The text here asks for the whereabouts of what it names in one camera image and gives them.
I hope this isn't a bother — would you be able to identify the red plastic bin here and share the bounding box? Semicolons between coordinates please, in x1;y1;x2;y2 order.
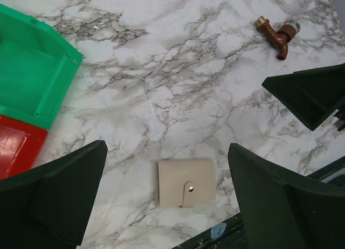
0;115;48;179

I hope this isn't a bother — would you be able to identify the green plastic bin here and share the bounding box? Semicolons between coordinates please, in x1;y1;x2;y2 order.
1;5;83;129

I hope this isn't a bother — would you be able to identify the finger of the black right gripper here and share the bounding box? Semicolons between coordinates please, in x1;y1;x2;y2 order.
262;64;344;131

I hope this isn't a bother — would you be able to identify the black table front rail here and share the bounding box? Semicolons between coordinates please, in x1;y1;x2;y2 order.
172;154;345;249

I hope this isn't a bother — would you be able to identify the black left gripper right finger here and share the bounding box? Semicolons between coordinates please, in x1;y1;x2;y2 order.
227;142;345;249

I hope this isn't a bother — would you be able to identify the beige card holder wallet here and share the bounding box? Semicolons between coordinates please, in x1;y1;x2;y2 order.
155;159;216;208

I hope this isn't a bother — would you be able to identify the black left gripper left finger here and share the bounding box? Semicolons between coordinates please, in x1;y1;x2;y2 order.
1;140;108;248

